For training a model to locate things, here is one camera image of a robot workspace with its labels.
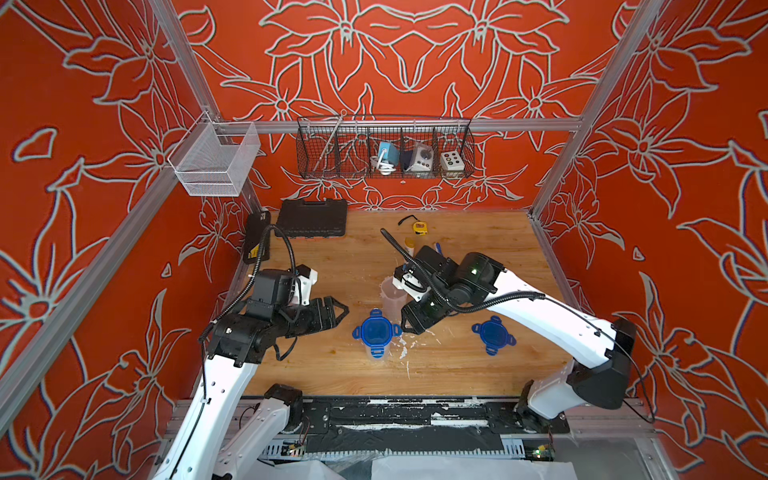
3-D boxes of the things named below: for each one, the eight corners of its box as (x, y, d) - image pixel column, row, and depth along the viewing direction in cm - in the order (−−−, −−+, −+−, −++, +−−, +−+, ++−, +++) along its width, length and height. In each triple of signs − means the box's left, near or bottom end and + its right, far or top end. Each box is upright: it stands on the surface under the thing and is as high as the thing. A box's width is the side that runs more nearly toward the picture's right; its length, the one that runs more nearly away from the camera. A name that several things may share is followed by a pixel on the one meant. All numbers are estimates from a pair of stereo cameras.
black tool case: (275, 242, 112) (271, 232, 108) (285, 208, 124) (282, 199, 120) (345, 242, 112) (343, 232, 108) (348, 208, 124) (347, 199, 120)
